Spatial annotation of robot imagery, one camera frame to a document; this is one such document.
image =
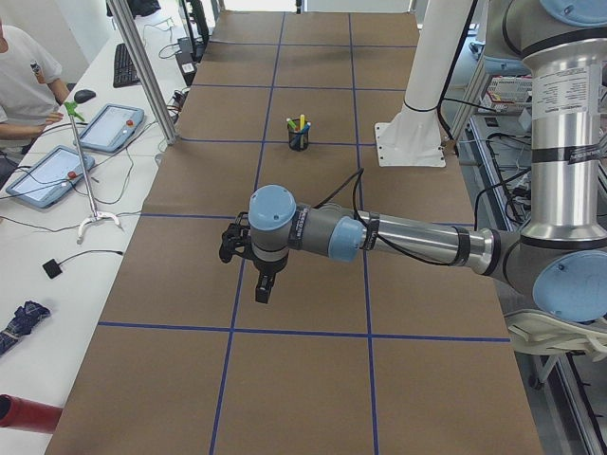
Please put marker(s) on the teach pendant tablet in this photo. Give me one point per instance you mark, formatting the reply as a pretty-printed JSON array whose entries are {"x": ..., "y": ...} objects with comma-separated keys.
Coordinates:
[
  {"x": 46, "y": 182},
  {"x": 111, "y": 128}
]

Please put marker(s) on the aluminium frame post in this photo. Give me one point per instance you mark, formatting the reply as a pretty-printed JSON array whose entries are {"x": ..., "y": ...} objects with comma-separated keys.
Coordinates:
[{"x": 129, "y": 33}]

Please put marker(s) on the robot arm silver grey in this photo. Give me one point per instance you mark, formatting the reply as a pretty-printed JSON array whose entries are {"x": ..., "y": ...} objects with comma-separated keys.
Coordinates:
[{"x": 558, "y": 258}]

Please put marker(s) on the far teach pendant tablet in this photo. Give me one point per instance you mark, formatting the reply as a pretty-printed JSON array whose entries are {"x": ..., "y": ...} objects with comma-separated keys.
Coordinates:
[{"x": 111, "y": 128}]

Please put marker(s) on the black keyboard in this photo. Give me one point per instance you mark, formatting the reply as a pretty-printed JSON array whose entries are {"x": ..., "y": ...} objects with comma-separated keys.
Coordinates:
[{"x": 124, "y": 72}]

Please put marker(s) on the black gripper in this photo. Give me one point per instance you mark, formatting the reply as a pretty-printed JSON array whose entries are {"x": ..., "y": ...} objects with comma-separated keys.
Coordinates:
[{"x": 268, "y": 267}]

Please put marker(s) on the small black square device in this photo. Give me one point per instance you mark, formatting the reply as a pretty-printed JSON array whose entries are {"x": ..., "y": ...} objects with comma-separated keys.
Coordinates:
[{"x": 52, "y": 268}]

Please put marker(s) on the red cylinder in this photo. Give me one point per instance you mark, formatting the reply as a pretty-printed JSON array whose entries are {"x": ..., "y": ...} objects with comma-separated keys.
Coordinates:
[{"x": 26, "y": 415}]

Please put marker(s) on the metal stand with green clip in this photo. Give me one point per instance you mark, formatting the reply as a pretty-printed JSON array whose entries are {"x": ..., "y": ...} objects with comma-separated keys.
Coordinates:
[{"x": 96, "y": 215}]

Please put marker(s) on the white central pedestal column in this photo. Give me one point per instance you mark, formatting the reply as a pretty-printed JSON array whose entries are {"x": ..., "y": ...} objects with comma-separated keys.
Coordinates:
[{"x": 412, "y": 138}]

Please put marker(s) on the black mesh pen cup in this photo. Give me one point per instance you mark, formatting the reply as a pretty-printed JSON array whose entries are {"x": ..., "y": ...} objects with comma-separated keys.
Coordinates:
[{"x": 298, "y": 142}]

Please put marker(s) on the near teach pendant tablet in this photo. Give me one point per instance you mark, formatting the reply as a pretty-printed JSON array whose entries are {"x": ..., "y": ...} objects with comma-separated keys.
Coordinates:
[{"x": 46, "y": 182}]

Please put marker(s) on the seated person white shirt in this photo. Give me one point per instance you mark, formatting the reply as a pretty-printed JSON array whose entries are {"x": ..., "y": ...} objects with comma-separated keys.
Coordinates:
[{"x": 32, "y": 91}]

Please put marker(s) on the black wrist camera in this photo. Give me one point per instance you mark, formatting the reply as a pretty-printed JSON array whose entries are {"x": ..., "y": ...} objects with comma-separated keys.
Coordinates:
[{"x": 235, "y": 240}]

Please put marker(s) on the black computer mouse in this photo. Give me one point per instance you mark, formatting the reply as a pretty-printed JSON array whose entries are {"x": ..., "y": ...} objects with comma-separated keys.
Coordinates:
[{"x": 84, "y": 95}]

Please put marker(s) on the white office chair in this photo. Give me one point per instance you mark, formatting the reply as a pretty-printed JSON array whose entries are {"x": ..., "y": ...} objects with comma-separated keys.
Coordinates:
[{"x": 535, "y": 332}]

